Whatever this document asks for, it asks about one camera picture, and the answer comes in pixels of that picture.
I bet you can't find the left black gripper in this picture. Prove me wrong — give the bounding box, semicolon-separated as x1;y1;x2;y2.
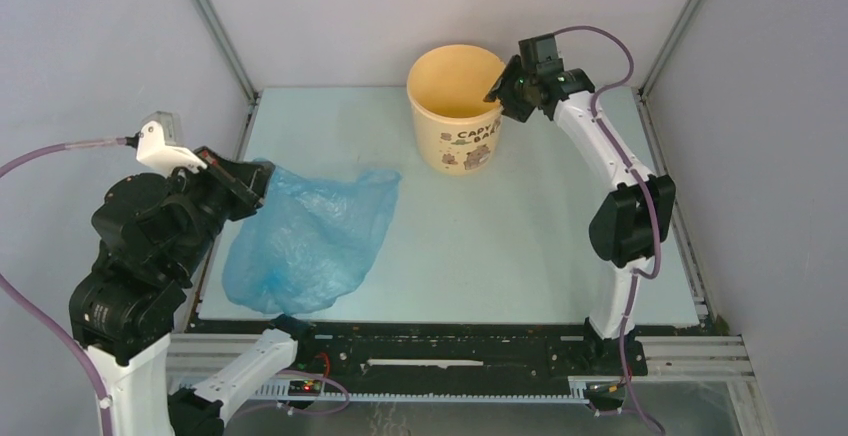
168;139;279;273

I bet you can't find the yellow cartoon trash bin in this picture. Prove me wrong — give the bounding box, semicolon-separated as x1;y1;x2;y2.
406;44;506;176

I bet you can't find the blue plastic trash bag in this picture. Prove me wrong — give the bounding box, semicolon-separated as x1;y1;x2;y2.
222;167;402;315

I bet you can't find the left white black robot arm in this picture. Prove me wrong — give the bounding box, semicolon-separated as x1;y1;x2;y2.
69;147;316;435

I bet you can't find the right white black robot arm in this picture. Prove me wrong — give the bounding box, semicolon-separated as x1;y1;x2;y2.
485;33;676;374

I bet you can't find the left small circuit board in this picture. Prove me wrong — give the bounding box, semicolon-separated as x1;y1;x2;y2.
287;380;323;397

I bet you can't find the small circuit board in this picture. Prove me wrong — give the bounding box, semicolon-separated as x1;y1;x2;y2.
287;380;323;397
585;380;627;399

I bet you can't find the right small circuit board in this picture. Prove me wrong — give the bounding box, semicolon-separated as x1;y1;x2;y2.
585;380;627;399

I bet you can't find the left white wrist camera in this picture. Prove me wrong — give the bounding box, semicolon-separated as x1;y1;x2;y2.
135;111;207;175

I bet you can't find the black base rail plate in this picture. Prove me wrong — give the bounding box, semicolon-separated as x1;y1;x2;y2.
185;316;717;398

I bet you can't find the left aluminium frame post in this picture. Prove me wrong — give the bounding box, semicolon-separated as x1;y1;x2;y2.
190;0;259;105

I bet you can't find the aluminium frame post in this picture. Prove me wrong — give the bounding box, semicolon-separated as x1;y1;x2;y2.
190;0;259;105
638;0;705;100

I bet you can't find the right aluminium frame post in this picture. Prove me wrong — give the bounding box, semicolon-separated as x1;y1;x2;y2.
638;0;705;100

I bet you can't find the grey slotted cable duct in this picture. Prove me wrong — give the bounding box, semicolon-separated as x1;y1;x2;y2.
248;378;590;404

